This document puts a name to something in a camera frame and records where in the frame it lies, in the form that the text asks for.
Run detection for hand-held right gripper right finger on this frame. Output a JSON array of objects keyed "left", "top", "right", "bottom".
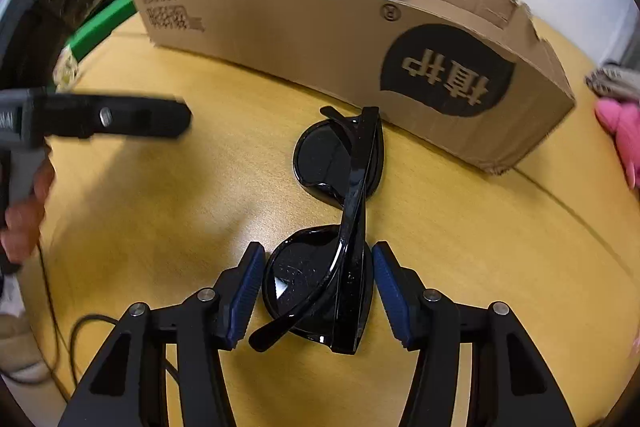
[{"left": 371, "top": 241, "right": 578, "bottom": 427}]

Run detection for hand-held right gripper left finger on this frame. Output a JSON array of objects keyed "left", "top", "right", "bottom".
[{"left": 57, "top": 241, "right": 267, "bottom": 427}]

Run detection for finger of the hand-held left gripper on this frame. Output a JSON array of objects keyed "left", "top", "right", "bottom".
[{"left": 42, "top": 93, "right": 192, "bottom": 140}]

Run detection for black sunglasses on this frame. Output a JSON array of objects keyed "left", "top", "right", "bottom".
[{"left": 248, "top": 106, "right": 386, "bottom": 355}]

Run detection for brown cardboard box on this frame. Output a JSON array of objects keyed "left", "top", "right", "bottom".
[{"left": 132, "top": 0, "right": 577, "bottom": 175}]

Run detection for person's left hand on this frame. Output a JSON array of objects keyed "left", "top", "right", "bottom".
[{"left": 0, "top": 147, "right": 56, "bottom": 265}]

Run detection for green mat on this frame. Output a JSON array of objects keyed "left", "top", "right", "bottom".
[{"left": 65, "top": 0, "right": 171, "bottom": 58}]

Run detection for pink plush toy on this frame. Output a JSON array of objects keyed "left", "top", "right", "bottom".
[{"left": 594, "top": 97, "right": 640, "bottom": 190}]

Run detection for beige cloth bag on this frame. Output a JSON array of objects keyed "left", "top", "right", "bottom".
[{"left": 585, "top": 62, "right": 640, "bottom": 100}]

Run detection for black cable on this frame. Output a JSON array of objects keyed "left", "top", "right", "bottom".
[{"left": 37, "top": 247, "right": 181, "bottom": 398}]

